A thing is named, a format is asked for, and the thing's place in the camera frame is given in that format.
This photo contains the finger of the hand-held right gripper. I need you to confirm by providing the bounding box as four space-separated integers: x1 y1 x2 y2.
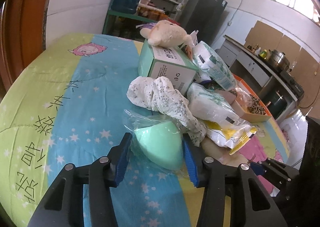
250 163 292 189
264 158 300 177

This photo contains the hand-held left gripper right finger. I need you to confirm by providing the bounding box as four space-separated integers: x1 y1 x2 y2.
183 139 288 227

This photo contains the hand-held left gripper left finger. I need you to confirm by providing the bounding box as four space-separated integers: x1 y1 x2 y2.
26 132 133 227

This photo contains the mint green sponge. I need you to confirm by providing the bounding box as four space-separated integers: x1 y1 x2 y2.
124 109 186 173

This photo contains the yellow white packet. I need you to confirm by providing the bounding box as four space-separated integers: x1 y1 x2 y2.
204 114 258 155

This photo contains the orange cardboard tray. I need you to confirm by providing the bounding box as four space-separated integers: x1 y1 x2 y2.
231 73 272 124

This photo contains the white green tissue pack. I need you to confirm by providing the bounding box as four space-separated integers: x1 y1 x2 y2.
192 42 238 91
187 83 240 120

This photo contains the white floral cloth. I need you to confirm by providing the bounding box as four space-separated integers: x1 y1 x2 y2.
126 76 207 146

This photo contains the cream plush toy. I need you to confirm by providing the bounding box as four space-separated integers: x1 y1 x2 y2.
139 20 198 48

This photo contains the leopard print cloth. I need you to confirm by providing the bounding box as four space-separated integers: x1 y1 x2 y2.
246 94 267 115

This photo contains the clear plastic bag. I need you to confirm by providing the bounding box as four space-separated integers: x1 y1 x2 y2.
236 87 253 108

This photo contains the black gas stove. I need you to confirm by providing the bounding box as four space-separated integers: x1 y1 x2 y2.
280 68 305 98

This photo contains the steel pot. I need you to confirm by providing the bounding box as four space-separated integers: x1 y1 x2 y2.
267 50 290 68

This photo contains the teal cardboard box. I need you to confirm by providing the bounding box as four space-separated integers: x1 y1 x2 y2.
137 39 199 96

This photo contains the grey kitchen counter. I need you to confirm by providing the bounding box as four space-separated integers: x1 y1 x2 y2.
220 35 304 122

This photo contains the white wipes pack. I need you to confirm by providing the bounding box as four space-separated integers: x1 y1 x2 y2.
179 30 200 61

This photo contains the purple packet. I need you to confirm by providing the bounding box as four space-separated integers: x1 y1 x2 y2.
136 22 157 30

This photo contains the green metal rack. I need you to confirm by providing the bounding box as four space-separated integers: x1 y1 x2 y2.
102 9 160 40

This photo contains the dark grey fridge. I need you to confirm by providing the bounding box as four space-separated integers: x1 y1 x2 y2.
179 0 228 42

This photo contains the cardboard wall sheet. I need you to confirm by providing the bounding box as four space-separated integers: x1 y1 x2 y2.
245 20 320 77

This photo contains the wooden door frame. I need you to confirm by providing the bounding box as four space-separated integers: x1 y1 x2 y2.
0 0 60 92

